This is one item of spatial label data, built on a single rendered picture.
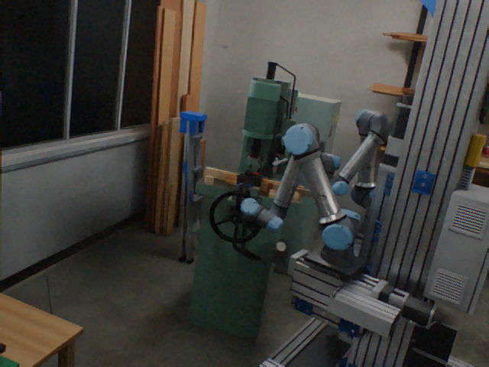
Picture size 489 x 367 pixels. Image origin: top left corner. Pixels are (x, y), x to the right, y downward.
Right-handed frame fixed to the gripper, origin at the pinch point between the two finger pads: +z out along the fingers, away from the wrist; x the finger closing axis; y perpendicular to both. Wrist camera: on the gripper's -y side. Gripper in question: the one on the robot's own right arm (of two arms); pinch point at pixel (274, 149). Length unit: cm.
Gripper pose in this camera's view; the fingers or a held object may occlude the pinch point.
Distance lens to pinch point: 243.4
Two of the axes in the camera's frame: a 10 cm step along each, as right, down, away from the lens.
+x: -2.2, 9.7, -0.2
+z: -9.7, -2.2, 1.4
